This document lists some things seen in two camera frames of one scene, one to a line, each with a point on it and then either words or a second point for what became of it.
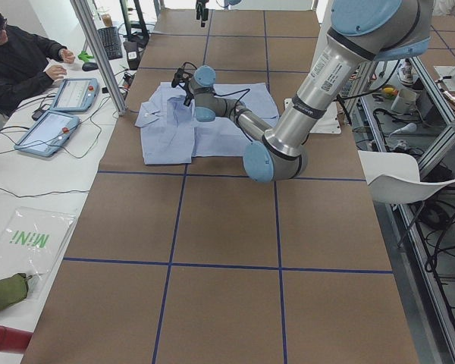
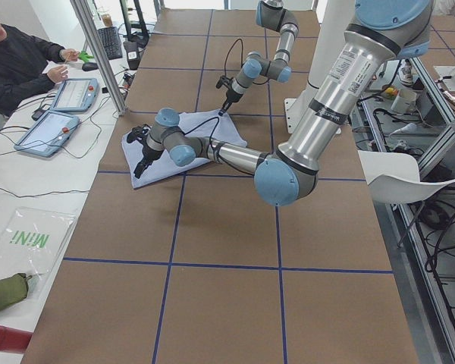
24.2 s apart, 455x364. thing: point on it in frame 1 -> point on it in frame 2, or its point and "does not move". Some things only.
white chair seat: x=393 y=177 does not move
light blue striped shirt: x=172 y=133 -> x=216 y=125
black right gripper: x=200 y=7 -> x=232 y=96
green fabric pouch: x=8 y=291 does not move
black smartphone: x=38 y=114 does not move
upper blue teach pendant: x=76 y=95 does not move
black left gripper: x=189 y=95 -> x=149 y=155
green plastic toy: x=85 y=56 does not move
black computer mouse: x=89 y=67 does not move
